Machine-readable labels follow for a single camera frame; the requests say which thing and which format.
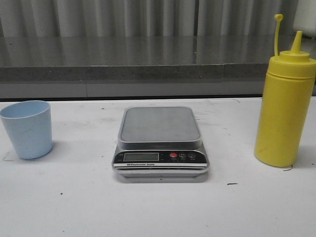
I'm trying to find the silver digital kitchen scale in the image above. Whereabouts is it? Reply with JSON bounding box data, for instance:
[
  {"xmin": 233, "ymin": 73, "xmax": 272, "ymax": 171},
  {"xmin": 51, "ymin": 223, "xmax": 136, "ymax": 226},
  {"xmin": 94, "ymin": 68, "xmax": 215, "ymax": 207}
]
[{"xmin": 112, "ymin": 106, "xmax": 209, "ymax": 177}]

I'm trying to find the grey stone counter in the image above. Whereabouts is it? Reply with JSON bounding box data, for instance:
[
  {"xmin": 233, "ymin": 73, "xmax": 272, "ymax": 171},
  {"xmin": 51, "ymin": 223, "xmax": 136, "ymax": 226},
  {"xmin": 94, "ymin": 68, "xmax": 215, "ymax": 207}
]
[{"xmin": 0, "ymin": 35, "xmax": 316, "ymax": 98}]

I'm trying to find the light blue plastic cup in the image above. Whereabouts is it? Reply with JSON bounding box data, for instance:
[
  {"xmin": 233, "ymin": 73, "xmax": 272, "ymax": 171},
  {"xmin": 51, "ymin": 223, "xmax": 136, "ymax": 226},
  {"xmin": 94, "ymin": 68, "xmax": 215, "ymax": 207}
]
[{"xmin": 0, "ymin": 100, "xmax": 53, "ymax": 159}]

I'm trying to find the yellow squeeze bottle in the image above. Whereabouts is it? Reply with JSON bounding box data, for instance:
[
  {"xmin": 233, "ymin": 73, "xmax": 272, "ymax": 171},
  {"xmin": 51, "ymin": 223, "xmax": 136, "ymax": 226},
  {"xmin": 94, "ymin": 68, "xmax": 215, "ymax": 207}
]
[{"xmin": 254, "ymin": 14, "xmax": 316, "ymax": 167}]

